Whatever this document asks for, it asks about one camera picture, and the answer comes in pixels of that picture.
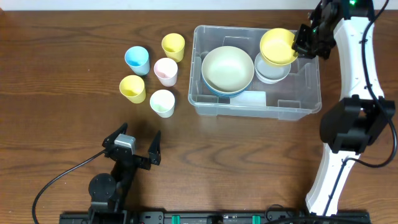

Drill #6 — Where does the pink cup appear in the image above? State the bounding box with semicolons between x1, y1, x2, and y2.
154;58;178;87

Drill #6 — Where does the beige bowl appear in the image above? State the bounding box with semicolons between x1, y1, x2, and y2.
201;46;254;92

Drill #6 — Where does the yellow cup near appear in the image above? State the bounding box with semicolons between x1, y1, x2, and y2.
119;75;146;104

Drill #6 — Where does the yellow cup far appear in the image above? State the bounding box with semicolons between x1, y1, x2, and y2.
161;33;185;62

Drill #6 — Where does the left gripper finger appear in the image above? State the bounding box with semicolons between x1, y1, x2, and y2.
148;131;161;166
102;123;128;149

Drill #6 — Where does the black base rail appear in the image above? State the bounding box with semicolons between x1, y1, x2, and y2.
59;210;371;224

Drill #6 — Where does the clear plastic storage container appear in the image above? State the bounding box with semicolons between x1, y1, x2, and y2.
188;25;322;121

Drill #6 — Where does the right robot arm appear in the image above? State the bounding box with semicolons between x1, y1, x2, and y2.
292;0;397;217

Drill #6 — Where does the right black cable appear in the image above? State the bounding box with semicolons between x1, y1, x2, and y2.
343;0;398;169

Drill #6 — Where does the black cable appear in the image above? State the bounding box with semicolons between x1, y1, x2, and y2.
32;149;107;224
343;0;398;169

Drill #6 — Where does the light blue cup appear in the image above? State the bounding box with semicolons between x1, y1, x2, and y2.
124;46;150;76

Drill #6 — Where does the pale green white cup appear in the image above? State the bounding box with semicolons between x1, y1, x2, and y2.
150;90;175;118

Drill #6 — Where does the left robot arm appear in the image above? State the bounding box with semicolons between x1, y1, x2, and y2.
88;123;161;223

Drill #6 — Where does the yellow cup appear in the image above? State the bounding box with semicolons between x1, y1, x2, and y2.
161;33;185;62
119;75;146;104

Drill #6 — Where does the yellow bowl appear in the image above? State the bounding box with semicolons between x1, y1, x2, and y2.
259;28;299;67

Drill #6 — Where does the grey bowl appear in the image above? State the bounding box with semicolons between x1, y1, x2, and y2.
254;53;291;80

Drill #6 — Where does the dark blue bowl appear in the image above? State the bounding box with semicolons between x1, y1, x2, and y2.
205;84;248;98
210;90;244;98

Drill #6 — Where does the white bowl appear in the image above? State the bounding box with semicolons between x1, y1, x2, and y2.
256;73;287;84

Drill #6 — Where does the left black cable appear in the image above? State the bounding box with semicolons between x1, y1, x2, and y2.
32;149;107;224

